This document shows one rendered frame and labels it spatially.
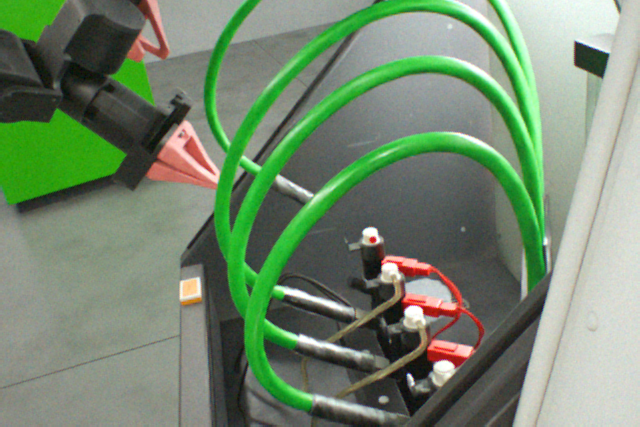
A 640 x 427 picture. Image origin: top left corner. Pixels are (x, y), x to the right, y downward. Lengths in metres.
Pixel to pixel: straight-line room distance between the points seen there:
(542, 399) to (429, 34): 0.70
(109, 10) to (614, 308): 0.49
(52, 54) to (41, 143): 3.34
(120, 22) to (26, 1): 3.22
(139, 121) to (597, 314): 0.47
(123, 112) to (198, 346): 0.37
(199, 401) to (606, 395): 0.56
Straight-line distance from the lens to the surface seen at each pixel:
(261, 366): 0.51
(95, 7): 0.65
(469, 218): 1.16
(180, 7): 7.14
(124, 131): 0.68
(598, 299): 0.36
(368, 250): 0.75
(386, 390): 0.74
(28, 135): 3.99
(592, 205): 0.37
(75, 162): 4.05
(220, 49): 0.78
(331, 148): 1.04
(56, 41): 0.66
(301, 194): 0.82
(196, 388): 0.85
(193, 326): 0.95
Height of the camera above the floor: 1.48
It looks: 26 degrees down
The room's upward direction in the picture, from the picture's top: 10 degrees counter-clockwise
